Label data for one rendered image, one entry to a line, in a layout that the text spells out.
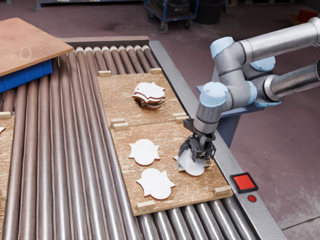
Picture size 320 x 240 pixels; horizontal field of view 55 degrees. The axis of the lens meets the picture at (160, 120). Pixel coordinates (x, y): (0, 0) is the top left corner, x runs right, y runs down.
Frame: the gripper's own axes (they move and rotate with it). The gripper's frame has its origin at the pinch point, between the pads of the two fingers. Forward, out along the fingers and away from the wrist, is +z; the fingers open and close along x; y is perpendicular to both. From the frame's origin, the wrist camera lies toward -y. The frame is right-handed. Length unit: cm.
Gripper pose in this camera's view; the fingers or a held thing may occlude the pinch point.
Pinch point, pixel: (191, 161)
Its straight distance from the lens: 115.9
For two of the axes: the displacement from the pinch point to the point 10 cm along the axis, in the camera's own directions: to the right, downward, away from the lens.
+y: 2.9, 6.7, -6.9
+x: 9.5, -1.1, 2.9
